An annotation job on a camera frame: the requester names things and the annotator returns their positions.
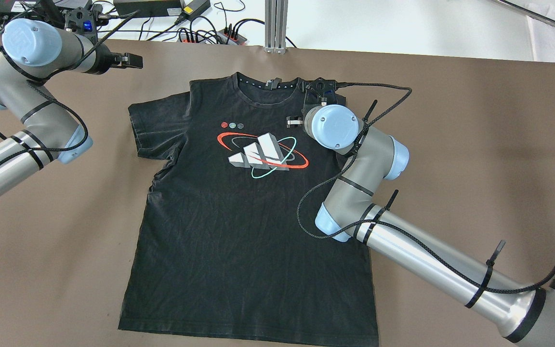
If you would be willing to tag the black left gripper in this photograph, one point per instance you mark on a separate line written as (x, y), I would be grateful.
(103, 63)

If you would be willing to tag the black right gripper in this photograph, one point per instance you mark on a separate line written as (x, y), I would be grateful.
(295, 122)

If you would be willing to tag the black printed t-shirt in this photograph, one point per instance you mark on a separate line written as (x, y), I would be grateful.
(223, 248)

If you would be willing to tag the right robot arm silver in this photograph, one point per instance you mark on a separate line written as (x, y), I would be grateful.
(523, 315)

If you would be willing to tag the black power adapter brick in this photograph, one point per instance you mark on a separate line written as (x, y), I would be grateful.
(149, 8)

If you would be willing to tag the orange grey usb hub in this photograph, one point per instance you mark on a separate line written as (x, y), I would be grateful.
(198, 36)
(231, 38)

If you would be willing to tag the brown table mat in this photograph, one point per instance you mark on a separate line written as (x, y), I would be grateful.
(481, 135)

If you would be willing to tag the aluminium profile post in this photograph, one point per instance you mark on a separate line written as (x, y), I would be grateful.
(275, 26)

